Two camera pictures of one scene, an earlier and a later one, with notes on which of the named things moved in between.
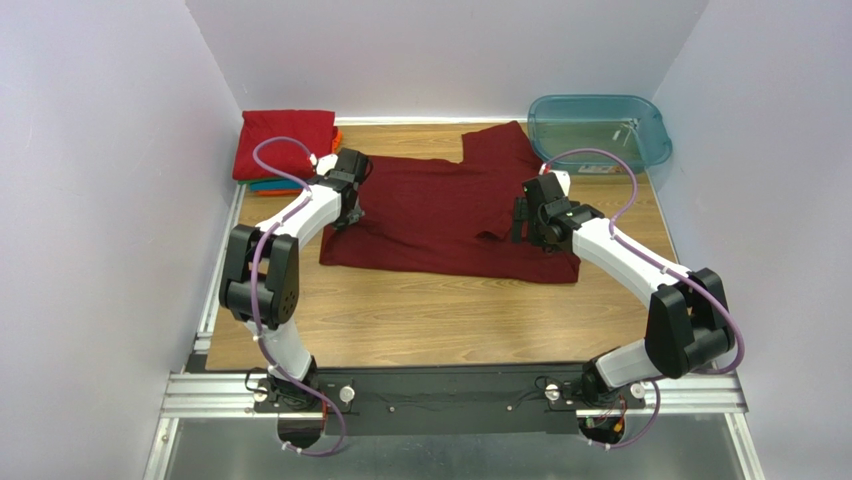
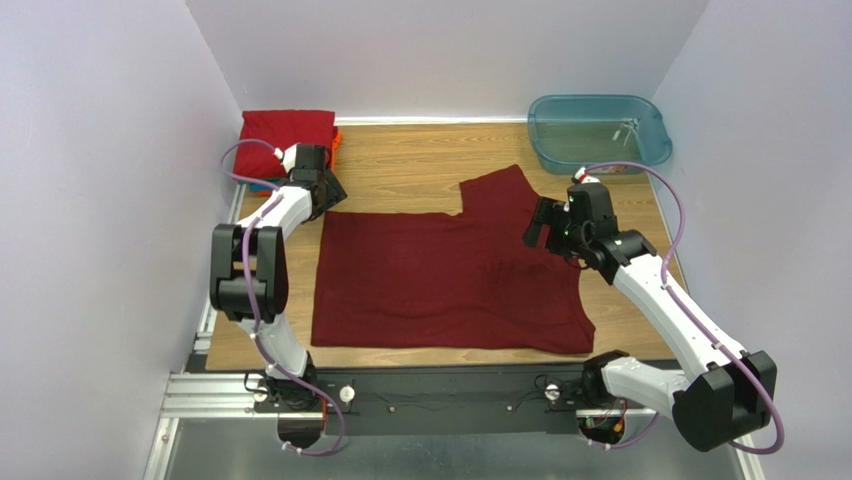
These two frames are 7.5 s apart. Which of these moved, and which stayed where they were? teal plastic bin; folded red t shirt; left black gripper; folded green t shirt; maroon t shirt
Moved: maroon t shirt; left black gripper
Stayed: teal plastic bin; folded green t shirt; folded red t shirt
